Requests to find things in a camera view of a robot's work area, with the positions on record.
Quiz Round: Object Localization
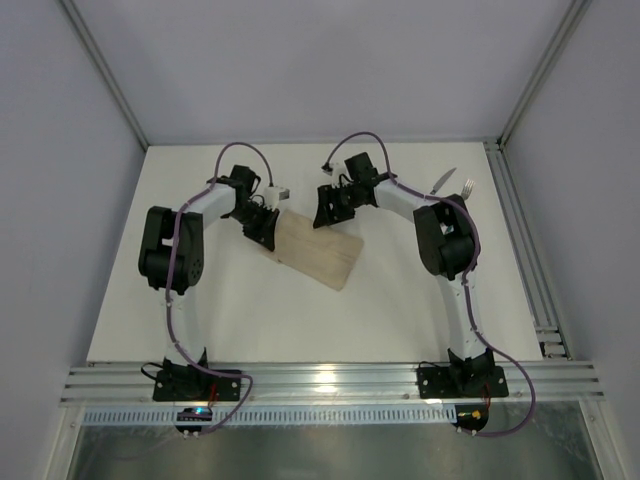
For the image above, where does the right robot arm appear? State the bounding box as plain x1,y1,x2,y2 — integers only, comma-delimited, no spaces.
313,153,493,397

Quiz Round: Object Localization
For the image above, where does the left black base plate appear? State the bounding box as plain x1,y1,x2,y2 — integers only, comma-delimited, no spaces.
152,367,241,402

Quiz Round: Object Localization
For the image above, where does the right aluminium frame post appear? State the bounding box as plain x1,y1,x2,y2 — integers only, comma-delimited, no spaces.
497,0,592,149

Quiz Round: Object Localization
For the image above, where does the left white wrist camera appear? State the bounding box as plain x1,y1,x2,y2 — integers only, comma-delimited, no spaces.
262,186,290,210

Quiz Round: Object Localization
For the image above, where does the aluminium frame post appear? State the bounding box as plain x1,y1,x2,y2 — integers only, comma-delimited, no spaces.
57,0,150,151
497,0,592,149

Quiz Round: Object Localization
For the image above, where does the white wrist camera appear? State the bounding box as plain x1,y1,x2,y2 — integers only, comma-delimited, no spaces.
262,186,290,210
321,162,351,188

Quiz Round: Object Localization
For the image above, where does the knife with green handle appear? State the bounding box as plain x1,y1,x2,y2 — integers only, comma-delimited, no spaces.
428,167,457,196

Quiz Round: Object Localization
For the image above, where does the front aluminium rail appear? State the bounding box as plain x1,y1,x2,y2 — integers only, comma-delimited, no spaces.
60,361,605,405

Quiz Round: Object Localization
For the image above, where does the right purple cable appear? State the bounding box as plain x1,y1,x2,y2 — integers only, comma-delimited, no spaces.
323,131,539,440

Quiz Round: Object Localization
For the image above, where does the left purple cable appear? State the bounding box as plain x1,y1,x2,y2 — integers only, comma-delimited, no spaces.
164,142,255,435

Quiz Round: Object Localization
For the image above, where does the beige cloth napkin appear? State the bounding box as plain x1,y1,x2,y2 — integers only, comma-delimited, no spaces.
266,210,364,291

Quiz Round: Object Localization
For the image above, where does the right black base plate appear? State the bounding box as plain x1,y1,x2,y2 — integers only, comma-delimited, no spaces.
416,362,509,399

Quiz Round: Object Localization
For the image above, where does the left aluminium frame post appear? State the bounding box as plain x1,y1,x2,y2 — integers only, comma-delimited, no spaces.
57,0,150,151

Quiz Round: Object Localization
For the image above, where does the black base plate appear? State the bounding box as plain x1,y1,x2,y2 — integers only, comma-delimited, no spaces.
416,362,509,399
152,367,241,402

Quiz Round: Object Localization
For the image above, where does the controller board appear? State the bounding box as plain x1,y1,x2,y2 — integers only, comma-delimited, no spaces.
175,406,213,438
453,404,489,436

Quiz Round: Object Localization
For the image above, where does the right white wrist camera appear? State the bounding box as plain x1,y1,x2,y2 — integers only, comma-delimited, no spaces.
321,162,351,188

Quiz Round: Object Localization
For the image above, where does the slotted cable duct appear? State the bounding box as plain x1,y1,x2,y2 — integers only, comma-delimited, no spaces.
82,404,455,427

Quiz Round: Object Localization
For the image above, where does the fork with green handle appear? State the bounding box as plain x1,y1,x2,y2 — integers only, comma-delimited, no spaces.
460,179,476,201

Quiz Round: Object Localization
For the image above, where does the left controller board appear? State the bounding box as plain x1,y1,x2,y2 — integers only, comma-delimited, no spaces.
175,406,213,438

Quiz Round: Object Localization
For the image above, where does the purple cable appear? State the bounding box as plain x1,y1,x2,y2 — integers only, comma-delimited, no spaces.
323,131,539,440
164,142,255,435

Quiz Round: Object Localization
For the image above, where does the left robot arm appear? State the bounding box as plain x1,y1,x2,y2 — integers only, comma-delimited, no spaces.
138,165,289,393

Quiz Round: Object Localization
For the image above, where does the right controller board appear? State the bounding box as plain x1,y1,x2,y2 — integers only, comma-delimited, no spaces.
453,404,489,436

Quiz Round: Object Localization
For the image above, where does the right aluminium side rail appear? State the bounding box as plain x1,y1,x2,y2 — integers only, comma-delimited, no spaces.
484,140,572,361

